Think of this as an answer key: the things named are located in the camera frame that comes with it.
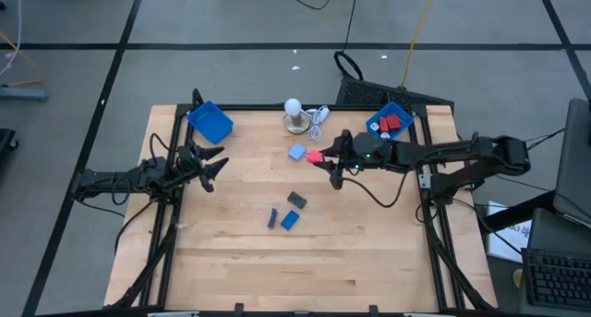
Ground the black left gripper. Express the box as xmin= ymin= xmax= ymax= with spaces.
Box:
xmin=175 ymin=139 xmax=231 ymax=193

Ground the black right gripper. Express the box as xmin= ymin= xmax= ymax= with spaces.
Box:
xmin=313 ymin=128 xmax=356 ymax=191

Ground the light blue power adapter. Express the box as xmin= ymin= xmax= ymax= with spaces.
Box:
xmin=287 ymin=142 xmax=308 ymax=162

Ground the black power adapter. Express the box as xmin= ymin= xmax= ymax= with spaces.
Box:
xmin=286 ymin=190 xmax=308 ymax=211

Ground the royal blue power adapter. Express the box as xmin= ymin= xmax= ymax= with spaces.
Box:
xmin=280 ymin=209 xmax=301 ymax=232

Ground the blue plastic basket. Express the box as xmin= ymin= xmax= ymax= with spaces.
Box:
xmin=187 ymin=100 xmax=235 ymax=145
xmin=365 ymin=101 xmax=416 ymax=140

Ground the brass desk lamp white bulb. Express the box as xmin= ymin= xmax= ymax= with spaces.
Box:
xmin=282 ymin=97 xmax=312 ymax=135

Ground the black mesh panel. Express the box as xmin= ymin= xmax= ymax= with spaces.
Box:
xmin=334 ymin=75 xmax=456 ymax=109

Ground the white paper sheet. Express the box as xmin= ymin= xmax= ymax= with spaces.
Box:
xmin=486 ymin=200 xmax=533 ymax=264

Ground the grey metal floor base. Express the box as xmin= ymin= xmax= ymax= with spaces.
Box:
xmin=0 ymin=84 xmax=50 ymax=103

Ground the large flat screen monitor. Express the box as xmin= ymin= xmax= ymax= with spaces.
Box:
xmin=552 ymin=98 xmax=591 ymax=226

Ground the black laptop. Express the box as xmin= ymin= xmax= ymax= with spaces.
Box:
xmin=519 ymin=208 xmax=591 ymax=314

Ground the white lamp cable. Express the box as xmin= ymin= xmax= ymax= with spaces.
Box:
xmin=304 ymin=104 xmax=332 ymax=142

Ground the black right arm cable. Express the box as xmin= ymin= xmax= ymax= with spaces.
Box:
xmin=339 ymin=166 xmax=415 ymax=210

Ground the black floor cable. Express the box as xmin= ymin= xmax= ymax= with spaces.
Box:
xmin=332 ymin=0 xmax=366 ymax=81

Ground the yellow hanging cable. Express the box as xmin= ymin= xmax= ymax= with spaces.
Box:
xmin=399 ymin=0 xmax=438 ymax=88

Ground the white floor cable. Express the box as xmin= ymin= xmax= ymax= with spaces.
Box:
xmin=0 ymin=0 xmax=24 ymax=78

